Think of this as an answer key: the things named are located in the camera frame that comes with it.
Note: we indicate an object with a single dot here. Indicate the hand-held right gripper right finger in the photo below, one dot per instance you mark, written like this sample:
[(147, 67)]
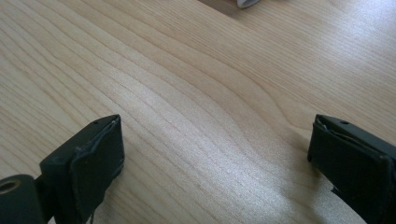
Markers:
[(351, 161)]

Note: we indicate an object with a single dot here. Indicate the white sock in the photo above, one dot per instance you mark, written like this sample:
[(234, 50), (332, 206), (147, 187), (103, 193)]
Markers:
[(247, 2)]

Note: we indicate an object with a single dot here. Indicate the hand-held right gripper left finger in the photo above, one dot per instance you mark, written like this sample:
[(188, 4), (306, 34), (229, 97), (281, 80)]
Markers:
[(90, 165)]

